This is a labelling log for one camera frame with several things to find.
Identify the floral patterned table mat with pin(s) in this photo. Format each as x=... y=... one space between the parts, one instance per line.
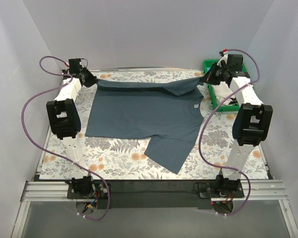
x=125 y=159

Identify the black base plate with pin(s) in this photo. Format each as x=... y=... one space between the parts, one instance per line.
x=158 y=193

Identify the white t-shirt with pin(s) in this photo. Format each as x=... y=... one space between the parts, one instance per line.
x=221 y=92

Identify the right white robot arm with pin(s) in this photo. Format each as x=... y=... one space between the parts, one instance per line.
x=250 y=127

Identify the green plastic bin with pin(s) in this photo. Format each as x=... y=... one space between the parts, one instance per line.
x=207 y=65

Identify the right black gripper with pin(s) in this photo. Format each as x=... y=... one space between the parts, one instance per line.
x=211 y=76

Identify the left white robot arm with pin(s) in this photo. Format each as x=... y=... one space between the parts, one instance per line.
x=66 y=125

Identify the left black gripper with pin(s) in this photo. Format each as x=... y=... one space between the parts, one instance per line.
x=85 y=76

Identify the dark blue-grey t-shirt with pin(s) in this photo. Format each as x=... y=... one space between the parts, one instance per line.
x=166 y=113

